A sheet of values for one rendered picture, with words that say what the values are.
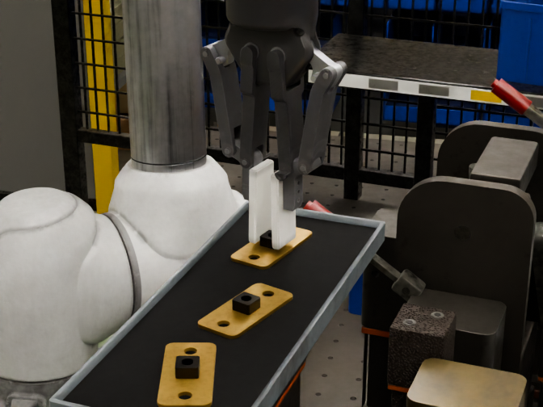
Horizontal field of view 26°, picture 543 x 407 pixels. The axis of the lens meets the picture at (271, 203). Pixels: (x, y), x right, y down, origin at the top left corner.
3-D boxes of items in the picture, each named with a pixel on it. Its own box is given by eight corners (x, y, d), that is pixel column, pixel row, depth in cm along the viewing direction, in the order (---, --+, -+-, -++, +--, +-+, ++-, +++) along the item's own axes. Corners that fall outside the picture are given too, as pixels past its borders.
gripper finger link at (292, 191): (290, 148, 101) (321, 155, 99) (291, 203, 103) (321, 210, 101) (281, 154, 99) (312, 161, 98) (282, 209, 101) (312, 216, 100)
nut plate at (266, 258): (265, 270, 100) (265, 258, 100) (228, 260, 102) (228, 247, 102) (314, 234, 107) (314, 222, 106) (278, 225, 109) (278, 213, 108)
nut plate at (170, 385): (211, 409, 81) (211, 393, 81) (156, 409, 81) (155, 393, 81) (216, 346, 89) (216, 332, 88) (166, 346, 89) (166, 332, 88)
